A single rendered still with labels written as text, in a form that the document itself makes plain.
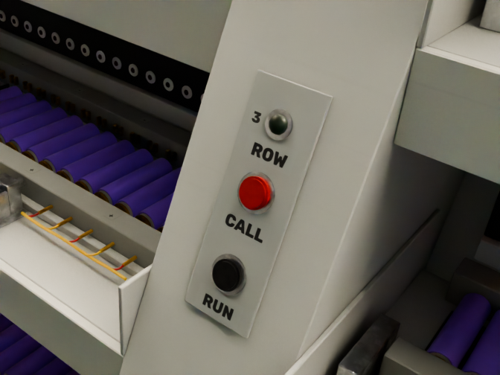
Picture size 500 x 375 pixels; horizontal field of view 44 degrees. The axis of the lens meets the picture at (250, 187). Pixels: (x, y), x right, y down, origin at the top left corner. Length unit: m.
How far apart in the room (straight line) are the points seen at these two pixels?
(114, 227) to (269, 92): 0.17
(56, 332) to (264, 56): 0.22
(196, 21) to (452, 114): 0.14
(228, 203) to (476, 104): 0.12
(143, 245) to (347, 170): 0.17
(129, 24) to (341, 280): 0.18
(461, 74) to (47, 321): 0.28
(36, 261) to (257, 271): 0.18
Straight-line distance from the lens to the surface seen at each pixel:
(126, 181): 0.47
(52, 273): 0.42
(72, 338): 0.40
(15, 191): 0.46
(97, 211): 0.43
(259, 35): 0.30
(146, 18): 0.36
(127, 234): 0.41
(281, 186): 0.29
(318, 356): 0.32
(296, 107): 0.28
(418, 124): 0.28
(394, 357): 0.35
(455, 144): 0.28
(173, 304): 0.33
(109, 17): 0.38
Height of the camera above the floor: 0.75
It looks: 13 degrees down
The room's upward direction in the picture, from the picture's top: 18 degrees clockwise
